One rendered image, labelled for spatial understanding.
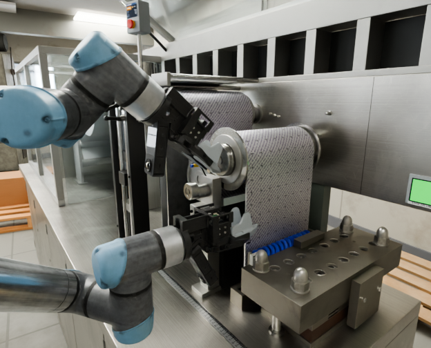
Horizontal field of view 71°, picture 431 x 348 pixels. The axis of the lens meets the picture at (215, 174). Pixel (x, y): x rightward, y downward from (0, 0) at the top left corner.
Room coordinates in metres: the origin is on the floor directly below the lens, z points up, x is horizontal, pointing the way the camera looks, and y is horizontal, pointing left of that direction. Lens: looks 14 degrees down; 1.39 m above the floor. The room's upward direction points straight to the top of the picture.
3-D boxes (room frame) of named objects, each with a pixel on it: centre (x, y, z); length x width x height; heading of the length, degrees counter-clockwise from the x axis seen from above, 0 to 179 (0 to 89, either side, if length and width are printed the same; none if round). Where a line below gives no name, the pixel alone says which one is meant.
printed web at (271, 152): (0.88, -0.05, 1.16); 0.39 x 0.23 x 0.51; 37
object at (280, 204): (0.72, -0.16, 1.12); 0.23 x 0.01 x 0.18; 127
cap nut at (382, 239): (0.71, -0.42, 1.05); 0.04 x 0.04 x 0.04
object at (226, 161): (0.69, -0.02, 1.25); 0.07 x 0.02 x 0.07; 37
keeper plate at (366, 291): (0.58, -0.33, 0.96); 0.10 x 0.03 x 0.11; 127
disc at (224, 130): (0.70, -0.03, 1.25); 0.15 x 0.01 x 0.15; 37
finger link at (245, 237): (0.60, -0.03, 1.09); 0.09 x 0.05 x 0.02; 125
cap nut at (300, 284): (0.52, -0.16, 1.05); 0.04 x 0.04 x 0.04
